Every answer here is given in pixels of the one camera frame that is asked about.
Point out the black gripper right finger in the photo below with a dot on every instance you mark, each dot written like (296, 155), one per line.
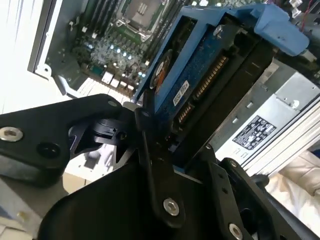
(232, 200)

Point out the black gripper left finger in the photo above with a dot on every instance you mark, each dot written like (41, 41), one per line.
(37, 130)

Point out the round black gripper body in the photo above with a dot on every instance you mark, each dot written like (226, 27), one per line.
(112, 212)

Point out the hard disk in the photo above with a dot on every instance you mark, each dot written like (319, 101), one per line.
(190, 75)

